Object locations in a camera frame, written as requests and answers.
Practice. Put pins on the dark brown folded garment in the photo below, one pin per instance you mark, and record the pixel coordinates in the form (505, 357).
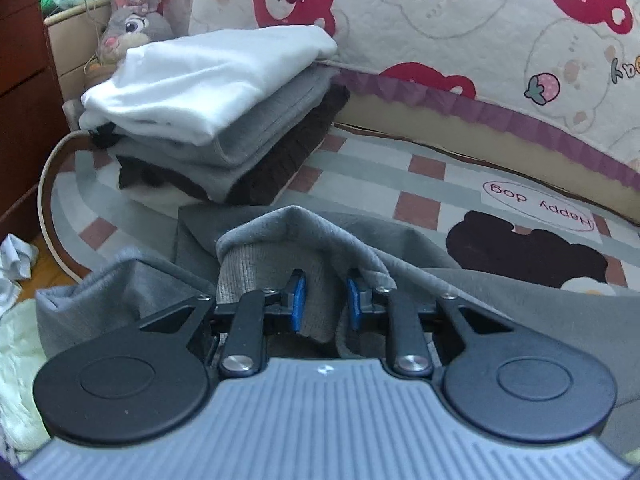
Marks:
(280, 160)

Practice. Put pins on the grey plush rabbit toy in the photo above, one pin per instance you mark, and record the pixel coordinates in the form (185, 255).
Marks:
(135, 25)

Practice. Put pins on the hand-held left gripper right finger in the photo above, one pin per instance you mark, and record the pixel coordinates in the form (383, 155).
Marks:
(354, 306)

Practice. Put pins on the wooden cabinet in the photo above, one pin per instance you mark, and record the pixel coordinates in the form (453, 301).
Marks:
(25, 110)

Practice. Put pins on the bear print quilt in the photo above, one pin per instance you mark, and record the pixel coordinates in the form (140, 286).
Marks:
(450, 10)

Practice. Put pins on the white folded garment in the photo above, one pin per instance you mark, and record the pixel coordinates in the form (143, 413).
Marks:
(210, 80)

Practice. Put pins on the grey sweatshirt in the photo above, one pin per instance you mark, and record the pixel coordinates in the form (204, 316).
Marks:
(310, 230)

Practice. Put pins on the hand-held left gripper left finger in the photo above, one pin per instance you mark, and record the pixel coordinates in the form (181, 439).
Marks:
(298, 302)

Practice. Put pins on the checkered rug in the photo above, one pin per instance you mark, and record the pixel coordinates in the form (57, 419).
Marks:
(375, 170)

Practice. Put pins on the grey folded garment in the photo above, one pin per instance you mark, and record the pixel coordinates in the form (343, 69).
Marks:
(260, 120)

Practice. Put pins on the light green cloth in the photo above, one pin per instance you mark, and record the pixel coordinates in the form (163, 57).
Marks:
(17, 360)

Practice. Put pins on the white crumpled cloth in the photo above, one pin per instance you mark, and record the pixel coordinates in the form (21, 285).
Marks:
(15, 260)

